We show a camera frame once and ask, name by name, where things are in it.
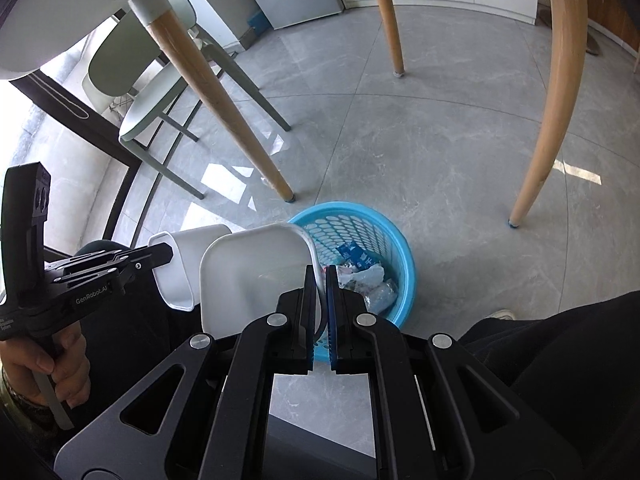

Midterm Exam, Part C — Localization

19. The person's left hand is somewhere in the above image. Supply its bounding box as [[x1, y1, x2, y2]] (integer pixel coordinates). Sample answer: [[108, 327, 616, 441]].
[[0, 317, 92, 413]]

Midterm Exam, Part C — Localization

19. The pale green plastic chair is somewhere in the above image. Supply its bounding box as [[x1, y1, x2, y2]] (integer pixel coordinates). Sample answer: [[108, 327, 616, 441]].
[[165, 0, 292, 132]]

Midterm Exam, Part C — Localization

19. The white plastic strip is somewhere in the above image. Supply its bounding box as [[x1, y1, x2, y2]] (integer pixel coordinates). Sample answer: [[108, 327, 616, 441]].
[[34, 365, 76, 431]]

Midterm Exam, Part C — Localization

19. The blue plastic basket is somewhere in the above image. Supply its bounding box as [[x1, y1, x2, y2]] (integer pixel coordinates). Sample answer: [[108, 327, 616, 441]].
[[287, 202, 417, 361]]

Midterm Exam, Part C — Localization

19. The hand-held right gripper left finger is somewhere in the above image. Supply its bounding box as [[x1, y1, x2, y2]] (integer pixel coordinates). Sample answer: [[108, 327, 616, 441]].
[[52, 265, 326, 480]]

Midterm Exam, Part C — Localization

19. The wooden table leg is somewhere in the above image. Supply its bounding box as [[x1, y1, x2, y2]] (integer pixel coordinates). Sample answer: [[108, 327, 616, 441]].
[[508, 0, 588, 228], [127, 0, 295, 204], [364, 0, 407, 77]]

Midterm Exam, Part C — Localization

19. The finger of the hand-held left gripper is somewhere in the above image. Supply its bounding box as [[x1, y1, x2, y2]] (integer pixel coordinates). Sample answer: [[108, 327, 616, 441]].
[[45, 242, 174, 286]]

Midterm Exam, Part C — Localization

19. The wooden bar counter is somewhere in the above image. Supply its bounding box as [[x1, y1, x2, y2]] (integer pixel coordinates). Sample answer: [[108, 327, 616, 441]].
[[587, 0, 640, 61]]

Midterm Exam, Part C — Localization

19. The person's right leg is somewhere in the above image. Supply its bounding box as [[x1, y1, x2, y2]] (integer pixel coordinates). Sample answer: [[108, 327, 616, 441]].
[[460, 290, 640, 480]]

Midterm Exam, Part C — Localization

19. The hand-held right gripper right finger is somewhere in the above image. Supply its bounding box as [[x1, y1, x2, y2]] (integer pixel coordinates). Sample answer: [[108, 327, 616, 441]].
[[325, 266, 583, 480]]

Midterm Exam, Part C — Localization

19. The blue printed packet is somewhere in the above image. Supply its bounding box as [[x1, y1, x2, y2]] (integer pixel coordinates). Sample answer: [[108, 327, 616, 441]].
[[336, 241, 375, 268]]

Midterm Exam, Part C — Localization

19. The white plastic container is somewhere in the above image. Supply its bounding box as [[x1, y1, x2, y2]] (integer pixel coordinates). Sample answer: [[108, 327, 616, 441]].
[[199, 224, 321, 341], [148, 225, 233, 312]]

